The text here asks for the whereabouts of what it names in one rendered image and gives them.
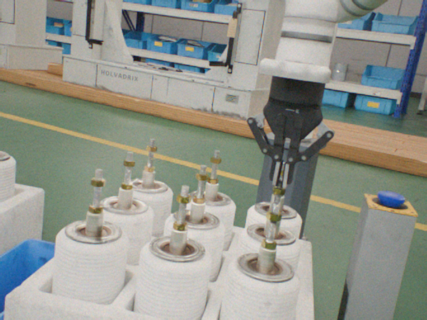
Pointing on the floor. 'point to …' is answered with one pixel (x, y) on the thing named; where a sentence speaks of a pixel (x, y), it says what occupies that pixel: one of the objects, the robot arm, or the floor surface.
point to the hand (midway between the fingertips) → (281, 173)
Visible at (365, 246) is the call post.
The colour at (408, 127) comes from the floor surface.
